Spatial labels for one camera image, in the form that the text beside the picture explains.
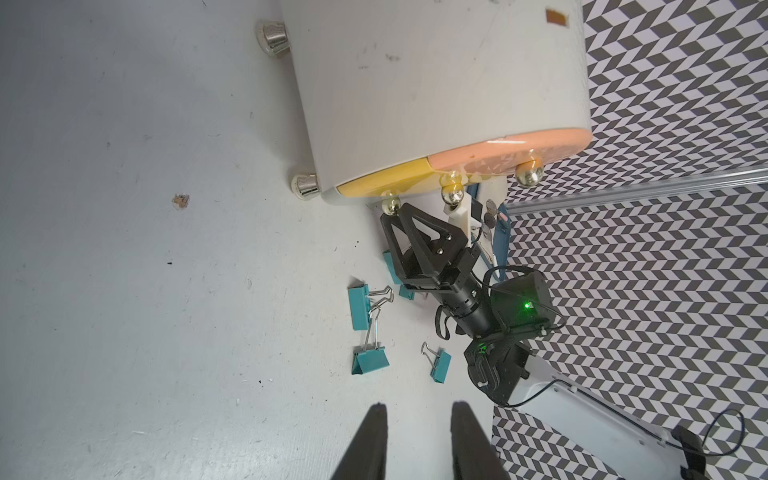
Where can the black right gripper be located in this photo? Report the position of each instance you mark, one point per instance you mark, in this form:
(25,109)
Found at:
(438,263)

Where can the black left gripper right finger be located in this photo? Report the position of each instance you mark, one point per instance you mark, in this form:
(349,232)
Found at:
(473,456)

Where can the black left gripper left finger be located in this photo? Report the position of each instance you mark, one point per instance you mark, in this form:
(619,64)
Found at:
(366,455)

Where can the green binder clip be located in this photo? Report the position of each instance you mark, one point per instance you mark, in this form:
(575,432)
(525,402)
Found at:
(406,293)
(371,356)
(389,261)
(365,304)
(439,360)

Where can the yellow drawer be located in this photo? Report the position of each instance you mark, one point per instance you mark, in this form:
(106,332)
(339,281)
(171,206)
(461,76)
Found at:
(409,178)

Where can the orange pink top drawer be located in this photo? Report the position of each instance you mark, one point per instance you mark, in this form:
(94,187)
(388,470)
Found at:
(501,156)

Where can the cream round drawer cabinet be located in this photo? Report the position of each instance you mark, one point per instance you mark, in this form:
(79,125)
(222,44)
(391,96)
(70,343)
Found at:
(382,83)

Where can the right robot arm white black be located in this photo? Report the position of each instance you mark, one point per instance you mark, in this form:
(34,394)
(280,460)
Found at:
(499,313)

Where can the teal blue tray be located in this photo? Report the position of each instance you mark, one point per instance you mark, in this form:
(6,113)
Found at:
(493,250)

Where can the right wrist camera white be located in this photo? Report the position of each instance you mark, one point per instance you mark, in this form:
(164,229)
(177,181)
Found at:
(483,205)

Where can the aluminium corner post right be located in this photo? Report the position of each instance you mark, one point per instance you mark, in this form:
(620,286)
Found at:
(677,186)

